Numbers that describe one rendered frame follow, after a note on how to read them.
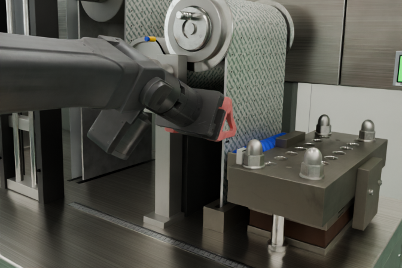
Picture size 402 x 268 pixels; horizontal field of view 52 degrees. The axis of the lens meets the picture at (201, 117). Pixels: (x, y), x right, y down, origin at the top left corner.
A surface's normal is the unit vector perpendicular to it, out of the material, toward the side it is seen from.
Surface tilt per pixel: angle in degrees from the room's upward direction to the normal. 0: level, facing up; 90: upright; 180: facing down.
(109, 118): 77
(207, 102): 63
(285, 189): 90
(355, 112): 90
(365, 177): 90
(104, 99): 120
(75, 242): 0
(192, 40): 90
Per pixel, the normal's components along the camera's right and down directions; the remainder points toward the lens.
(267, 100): 0.81, 0.12
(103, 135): -0.30, -0.07
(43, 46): 0.49, -0.82
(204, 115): -0.53, -0.33
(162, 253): 0.03, -0.98
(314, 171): -0.10, 0.17
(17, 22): -0.58, 0.13
